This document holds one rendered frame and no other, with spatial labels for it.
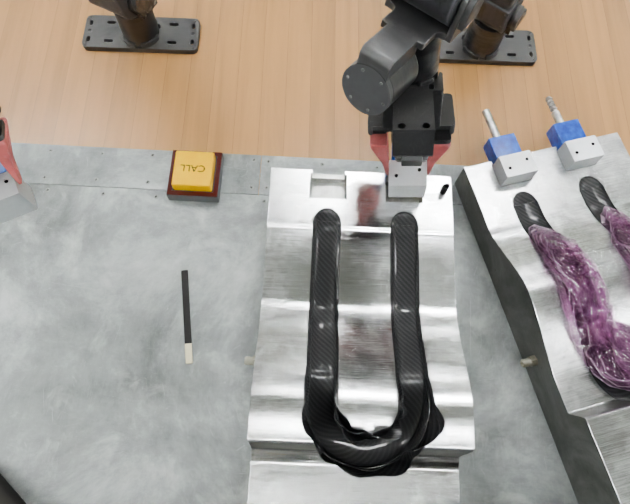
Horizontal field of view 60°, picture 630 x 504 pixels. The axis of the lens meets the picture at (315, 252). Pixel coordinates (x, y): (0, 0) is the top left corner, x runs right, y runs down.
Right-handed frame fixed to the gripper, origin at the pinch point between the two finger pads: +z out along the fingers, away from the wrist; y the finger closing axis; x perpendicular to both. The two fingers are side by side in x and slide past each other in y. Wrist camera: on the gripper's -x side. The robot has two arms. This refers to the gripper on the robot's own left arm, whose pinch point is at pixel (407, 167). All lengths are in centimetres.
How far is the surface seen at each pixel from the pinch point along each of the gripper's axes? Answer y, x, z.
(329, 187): -11.1, 2.6, 6.2
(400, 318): -0.6, -15.8, 12.6
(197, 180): -31.4, 3.4, 5.5
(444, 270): 5.3, -9.0, 10.6
